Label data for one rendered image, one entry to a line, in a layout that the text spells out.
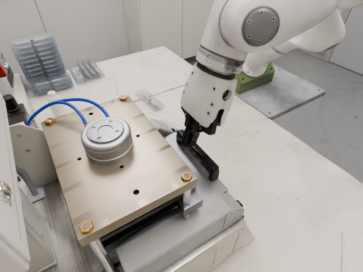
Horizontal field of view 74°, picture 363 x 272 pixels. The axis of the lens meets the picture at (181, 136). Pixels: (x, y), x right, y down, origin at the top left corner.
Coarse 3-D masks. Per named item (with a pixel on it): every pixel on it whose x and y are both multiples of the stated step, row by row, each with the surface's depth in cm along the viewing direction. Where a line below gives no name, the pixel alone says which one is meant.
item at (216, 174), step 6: (180, 132) 59; (180, 138) 59; (192, 150) 55; (198, 150) 55; (198, 156) 54; (204, 156) 53; (204, 162) 53; (210, 162) 52; (210, 168) 51; (216, 168) 51; (210, 174) 52; (216, 174) 52
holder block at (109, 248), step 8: (168, 208) 45; (176, 208) 46; (152, 216) 44; (160, 216) 44; (168, 216) 46; (136, 224) 43; (144, 224) 43; (152, 224) 44; (120, 232) 42; (128, 232) 42; (136, 232) 43; (112, 240) 41; (120, 240) 42; (128, 240) 43; (112, 248) 42
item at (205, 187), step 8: (168, 136) 64; (176, 144) 62; (184, 152) 60; (184, 160) 58; (192, 160) 58; (192, 168) 56; (200, 168) 56; (200, 176) 54; (208, 176) 54; (200, 184) 53; (208, 184) 53; (216, 184) 53; (200, 192) 51; (208, 192) 51; (224, 192) 51; (88, 248) 42; (88, 256) 42; (112, 256) 42; (96, 264) 41
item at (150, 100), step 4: (136, 92) 116; (140, 92) 116; (144, 92) 116; (148, 92) 116; (140, 96) 114; (144, 96) 114; (148, 96) 114; (152, 96) 114; (144, 100) 111; (148, 100) 111; (152, 100) 111; (156, 100) 111; (152, 104) 109; (156, 104) 109; (160, 104) 109; (156, 108) 106
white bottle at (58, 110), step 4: (48, 92) 93; (52, 92) 93; (52, 96) 93; (56, 96) 95; (48, 100) 94; (52, 100) 94; (56, 100) 94; (56, 104) 95; (60, 104) 96; (52, 108) 96; (56, 108) 96; (60, 108) 97; (64, 108) 99; (52, 112) 99; (56, 112) 97; (60, 112) 98; (64, 112) 99; (56, 116) 98
